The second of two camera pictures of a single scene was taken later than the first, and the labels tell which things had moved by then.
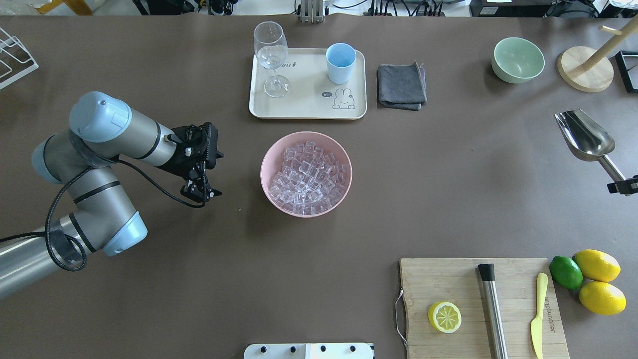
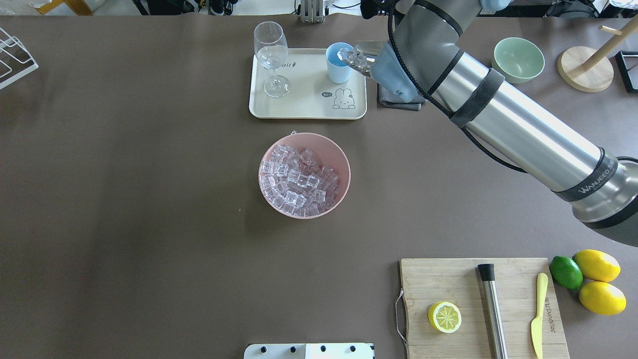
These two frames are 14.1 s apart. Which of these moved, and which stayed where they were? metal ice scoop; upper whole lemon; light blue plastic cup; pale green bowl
Moved: metal ice scoop
Stayed: light blue plastic cup; pale green bowl; upper whole lemon
